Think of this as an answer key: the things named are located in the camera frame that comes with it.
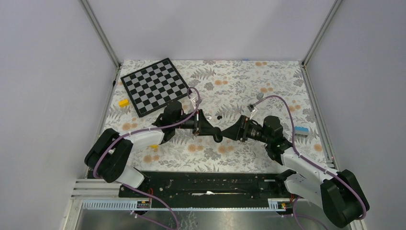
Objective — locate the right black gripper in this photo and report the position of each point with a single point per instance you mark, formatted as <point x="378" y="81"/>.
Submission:
<point x="238" y="131"/>

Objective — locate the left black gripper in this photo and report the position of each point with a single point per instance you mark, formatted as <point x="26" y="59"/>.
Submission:
<point x="201" y="125"/>

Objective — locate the black earbud charging case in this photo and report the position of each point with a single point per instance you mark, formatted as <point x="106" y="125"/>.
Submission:
<point x="218" y="138"/>

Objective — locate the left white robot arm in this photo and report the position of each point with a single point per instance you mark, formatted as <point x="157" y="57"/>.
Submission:
<point x="109" y="155"/>

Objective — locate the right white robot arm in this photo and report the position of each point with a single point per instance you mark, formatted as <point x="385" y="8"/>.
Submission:
<point x="338" y="193"/>

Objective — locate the small grey block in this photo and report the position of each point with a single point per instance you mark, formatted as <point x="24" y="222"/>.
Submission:
<point x="260" y="95"/>

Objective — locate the blue grey block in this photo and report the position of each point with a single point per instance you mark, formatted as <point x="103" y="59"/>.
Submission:
<point x="303" y="131"/>

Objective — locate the black white checkerboard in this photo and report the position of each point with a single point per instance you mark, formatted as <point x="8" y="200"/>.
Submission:
<point x="154" y="86"/>

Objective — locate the yellow block far left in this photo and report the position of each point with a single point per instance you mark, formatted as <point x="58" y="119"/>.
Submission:
<point x="124" y="103"/>

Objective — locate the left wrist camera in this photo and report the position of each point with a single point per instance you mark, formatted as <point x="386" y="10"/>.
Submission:
<point x="194" y="102"/>

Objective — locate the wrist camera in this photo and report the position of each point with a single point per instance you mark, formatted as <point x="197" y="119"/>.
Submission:
<point x="253" y="110"/>
<point x="194" y="102"/>

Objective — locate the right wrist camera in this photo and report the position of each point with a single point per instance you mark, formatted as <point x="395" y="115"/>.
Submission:
<point x="253" y="110"/>

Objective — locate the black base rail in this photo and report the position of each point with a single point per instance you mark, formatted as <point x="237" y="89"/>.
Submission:
<point x="217" y="189"/>

